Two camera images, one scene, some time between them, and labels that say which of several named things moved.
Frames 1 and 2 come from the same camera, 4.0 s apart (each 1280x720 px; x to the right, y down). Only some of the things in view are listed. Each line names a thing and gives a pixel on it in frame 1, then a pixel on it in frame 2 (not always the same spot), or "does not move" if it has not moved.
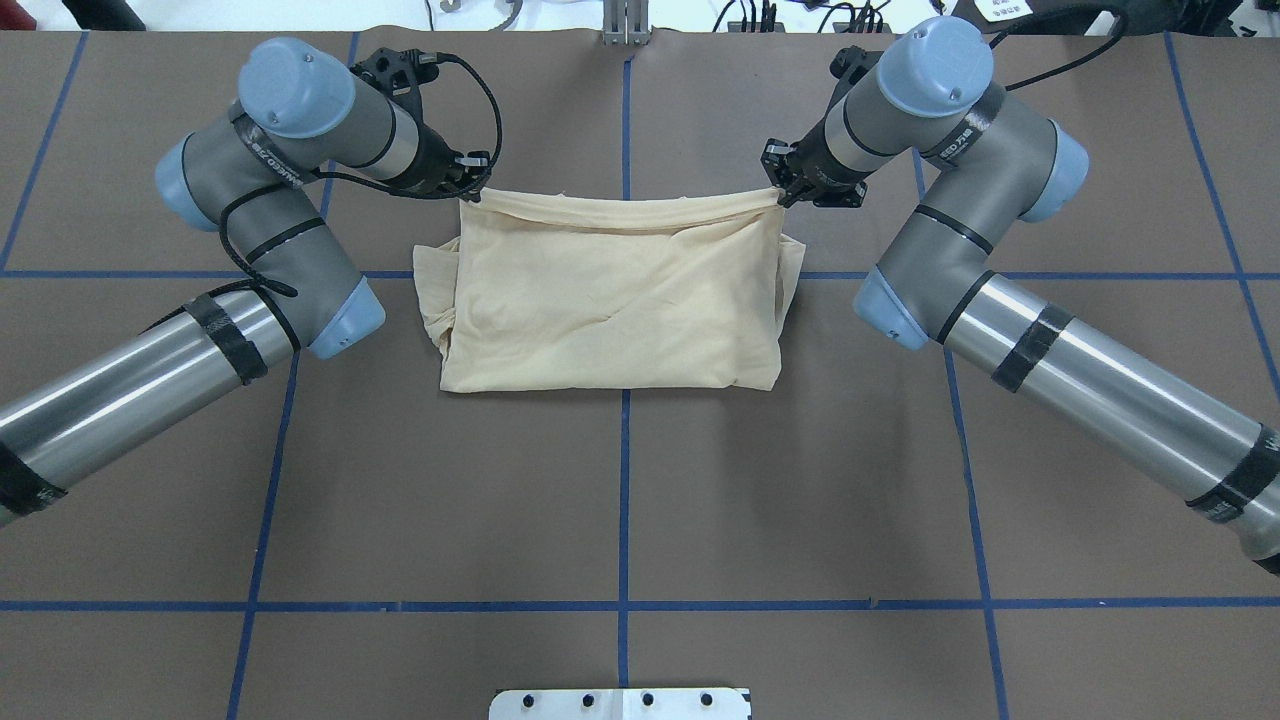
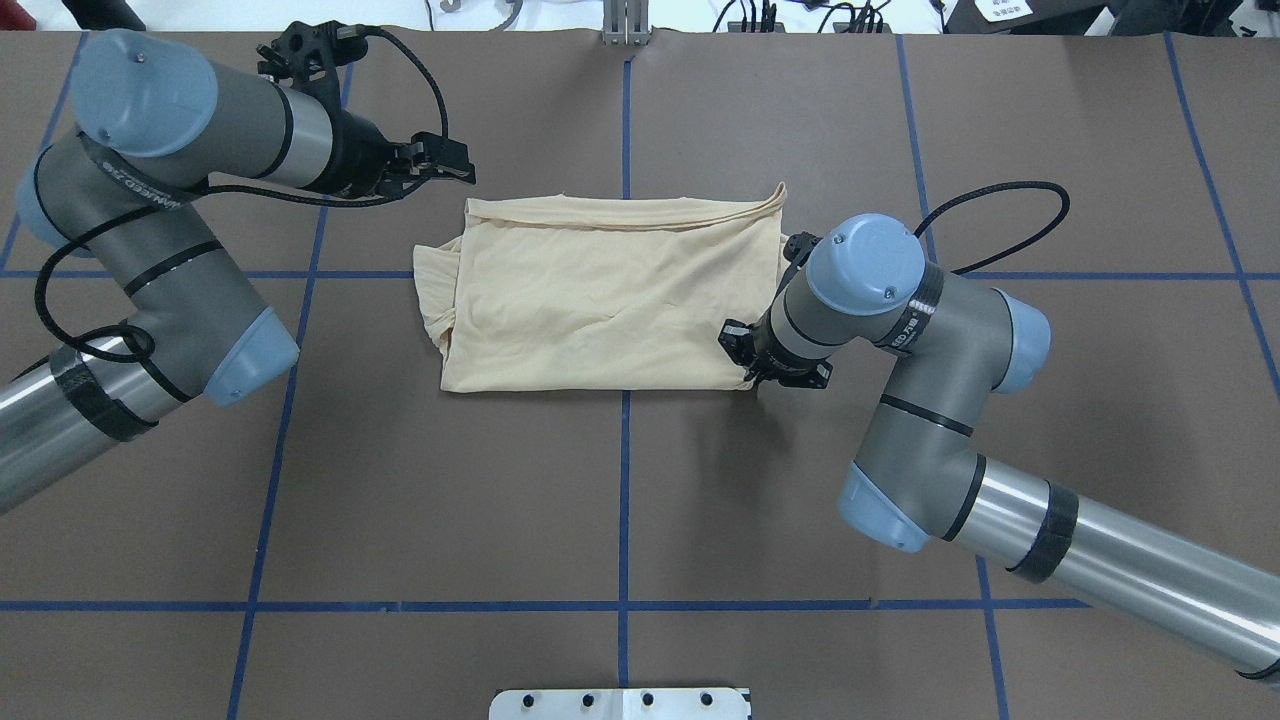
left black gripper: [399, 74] to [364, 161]
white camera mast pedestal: [622, 704] does not move
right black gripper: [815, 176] to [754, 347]
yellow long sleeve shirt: [586, 289] does not move
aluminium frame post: [626, 22] does not move
